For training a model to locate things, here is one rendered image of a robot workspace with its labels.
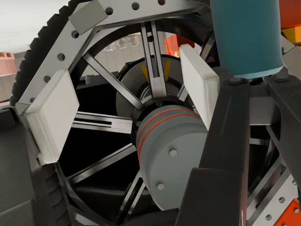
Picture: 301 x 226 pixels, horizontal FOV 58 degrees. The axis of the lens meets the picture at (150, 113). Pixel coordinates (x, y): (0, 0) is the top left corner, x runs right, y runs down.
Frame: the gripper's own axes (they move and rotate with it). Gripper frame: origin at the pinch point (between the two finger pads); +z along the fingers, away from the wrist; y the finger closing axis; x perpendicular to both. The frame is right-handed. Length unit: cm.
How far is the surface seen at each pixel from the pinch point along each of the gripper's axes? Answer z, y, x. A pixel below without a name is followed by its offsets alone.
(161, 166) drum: 12.1, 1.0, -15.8
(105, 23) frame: 31.2, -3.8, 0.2
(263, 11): 19.3, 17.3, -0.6
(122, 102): 70, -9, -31
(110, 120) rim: 36.2, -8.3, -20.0
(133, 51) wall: 615, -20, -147
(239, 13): 19.9, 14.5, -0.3
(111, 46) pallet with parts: 531, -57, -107
